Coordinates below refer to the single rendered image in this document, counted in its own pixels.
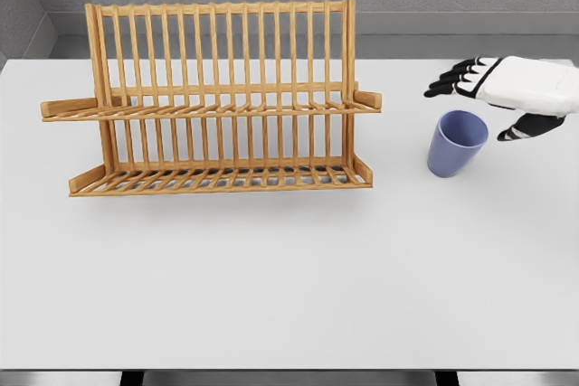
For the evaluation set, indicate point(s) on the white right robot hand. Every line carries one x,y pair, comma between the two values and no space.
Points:
520,83

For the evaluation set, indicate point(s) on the blue plastic cup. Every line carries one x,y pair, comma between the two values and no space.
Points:
452,153

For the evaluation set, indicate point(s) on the wooden two-tier dish rack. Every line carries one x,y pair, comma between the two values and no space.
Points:
226,106

